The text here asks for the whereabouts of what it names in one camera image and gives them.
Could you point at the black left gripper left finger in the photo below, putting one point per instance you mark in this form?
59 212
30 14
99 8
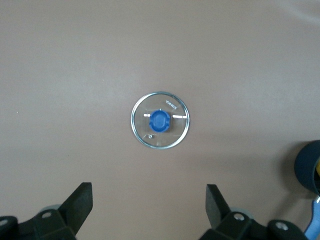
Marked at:
80 200

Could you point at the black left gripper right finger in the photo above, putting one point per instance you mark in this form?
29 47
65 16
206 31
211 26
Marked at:
213 202

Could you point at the glass lid with blue knob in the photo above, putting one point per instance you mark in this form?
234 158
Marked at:
158 121

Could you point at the yellow potato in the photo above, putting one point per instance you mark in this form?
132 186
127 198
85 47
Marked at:
318 167

